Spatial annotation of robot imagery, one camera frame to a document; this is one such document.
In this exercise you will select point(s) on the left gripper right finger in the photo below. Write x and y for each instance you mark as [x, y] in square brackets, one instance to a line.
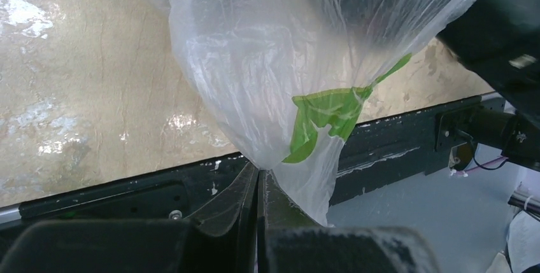
[290, 241]

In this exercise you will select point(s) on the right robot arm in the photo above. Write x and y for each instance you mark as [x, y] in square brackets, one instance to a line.
[499, 41]

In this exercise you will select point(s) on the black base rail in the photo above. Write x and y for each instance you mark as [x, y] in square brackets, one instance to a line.
[377, 153]

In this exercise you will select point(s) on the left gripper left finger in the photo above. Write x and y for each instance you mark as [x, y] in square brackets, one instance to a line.
[218, 237]

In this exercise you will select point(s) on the clear plastic bag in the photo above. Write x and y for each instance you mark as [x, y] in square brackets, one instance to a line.
[286, 80]

